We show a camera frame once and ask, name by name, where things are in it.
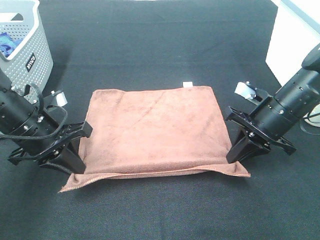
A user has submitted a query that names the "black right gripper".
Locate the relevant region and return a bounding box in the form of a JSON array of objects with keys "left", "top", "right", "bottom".
[{"left": 225, "top": 96, "right": 297, "bottom": 164}]

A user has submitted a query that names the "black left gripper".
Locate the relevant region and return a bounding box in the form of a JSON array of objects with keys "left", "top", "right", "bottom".
[{"left": 7, "top": 107, "right": 93, "bottom": 175}]

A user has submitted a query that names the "brown microfiber towel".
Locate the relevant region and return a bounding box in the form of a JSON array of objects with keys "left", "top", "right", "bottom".
[{"left": 61, "top": 86, "right": 250, "bottom": 192}]

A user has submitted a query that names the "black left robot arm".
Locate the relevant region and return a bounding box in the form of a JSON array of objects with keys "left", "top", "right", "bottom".
[{"left": 0, "top": 72, "right": 93, "bottom": 174}]

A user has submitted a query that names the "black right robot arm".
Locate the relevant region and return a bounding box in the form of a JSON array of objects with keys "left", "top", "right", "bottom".
[{"left": 225, "top": 45, "right": 320, "bottom": 163}]

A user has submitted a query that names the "grey perforated laundry basket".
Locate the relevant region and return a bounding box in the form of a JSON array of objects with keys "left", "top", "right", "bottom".
[{"left": 0, "top": 0, "right": 53, "bottom": 95}]

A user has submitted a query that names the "blue towel in basket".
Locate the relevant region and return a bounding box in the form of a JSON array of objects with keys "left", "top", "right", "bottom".
[{"left": 0, "top": 32, "right": 22, "bottom": 58}]

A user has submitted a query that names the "white plastic bin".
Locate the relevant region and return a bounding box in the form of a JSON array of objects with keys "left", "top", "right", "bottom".
[{"left": 265, "top": 0, "right": 320, "bottom": 86}]

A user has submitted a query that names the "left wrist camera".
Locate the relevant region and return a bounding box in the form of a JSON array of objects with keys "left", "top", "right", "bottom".
[{"left": 44, "top": 90, "right": 68, "bottom": 107}]

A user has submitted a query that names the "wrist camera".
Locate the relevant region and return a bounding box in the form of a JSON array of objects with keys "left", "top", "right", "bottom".
[
  {"left": 234, "top": 81, "right": 269, "bottom": 106},
  {"left": 44, "top": 90, "right": 68, "bottom": 107}
]

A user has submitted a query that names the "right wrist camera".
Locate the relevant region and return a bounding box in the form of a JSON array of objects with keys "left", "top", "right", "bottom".
[{"left": 234, "top": 81, "right": 269, "bottom": 106}]

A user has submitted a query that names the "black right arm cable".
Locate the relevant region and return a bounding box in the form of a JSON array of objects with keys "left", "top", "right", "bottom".
[{"left": 298, "top": 111, "right": 320, "bottom": 137}]

